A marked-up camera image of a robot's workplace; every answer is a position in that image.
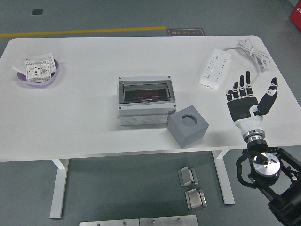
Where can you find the grey cube with round hole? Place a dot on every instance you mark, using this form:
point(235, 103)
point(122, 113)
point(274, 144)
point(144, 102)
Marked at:
point(188, 134)

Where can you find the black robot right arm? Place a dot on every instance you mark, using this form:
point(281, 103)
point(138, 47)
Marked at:
point(289, 204)

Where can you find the purple bowl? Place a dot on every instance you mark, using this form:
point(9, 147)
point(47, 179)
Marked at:
point(35, 83)

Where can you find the white socket panel with holes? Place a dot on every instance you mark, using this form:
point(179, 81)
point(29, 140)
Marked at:
point(35, 70)

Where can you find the grey electrical box with lid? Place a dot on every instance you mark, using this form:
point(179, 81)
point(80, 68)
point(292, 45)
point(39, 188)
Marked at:
point(145, 113)

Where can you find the metal block on floor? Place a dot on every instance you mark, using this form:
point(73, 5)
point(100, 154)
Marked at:
point(195, 200)
point(187, 176)

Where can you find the grey metal base plate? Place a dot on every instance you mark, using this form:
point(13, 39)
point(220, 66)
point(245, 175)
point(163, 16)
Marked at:
point(110, 223)
point(169, 221)

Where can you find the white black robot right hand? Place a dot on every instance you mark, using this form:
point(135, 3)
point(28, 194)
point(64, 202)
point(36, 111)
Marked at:
point(242, 109)

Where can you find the red object with white print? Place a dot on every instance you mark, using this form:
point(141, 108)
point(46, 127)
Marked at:
point(296, 15)

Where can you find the white power strip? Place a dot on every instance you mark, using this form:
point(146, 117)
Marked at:
point(215, 68)

